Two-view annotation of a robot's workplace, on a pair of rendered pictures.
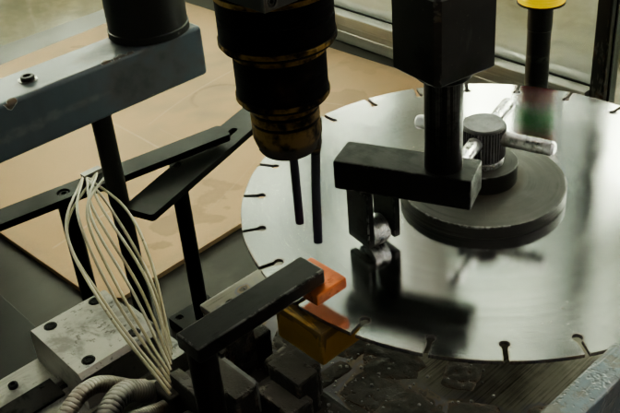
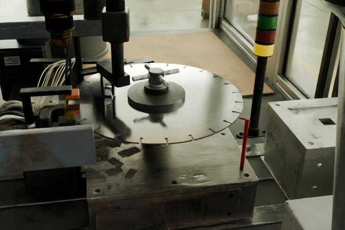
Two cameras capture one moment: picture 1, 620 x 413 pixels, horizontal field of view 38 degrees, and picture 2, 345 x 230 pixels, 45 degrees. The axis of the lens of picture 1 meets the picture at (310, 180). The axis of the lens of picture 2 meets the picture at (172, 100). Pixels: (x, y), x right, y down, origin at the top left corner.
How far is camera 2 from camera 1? 50 cm
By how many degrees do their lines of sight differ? 26
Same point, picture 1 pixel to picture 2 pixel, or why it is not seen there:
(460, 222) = (132, 98)
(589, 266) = (150, 122)
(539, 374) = (146, 163)
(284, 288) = (56, 89)
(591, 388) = (69, 128)
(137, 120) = not seen: hidden behind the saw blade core
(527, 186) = (164, 97)
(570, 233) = (160, 114)
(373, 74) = (249, 77)
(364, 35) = not seen: hidden behind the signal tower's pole
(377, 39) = not seen: hidden behind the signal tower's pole
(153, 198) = (87, 70)
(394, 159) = (109, 66)
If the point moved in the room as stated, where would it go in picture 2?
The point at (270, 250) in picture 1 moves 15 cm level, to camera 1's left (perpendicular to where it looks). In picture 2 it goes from (82, 87) to (27, 71)
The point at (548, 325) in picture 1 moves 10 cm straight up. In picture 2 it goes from (116, 129) to (113, 74)
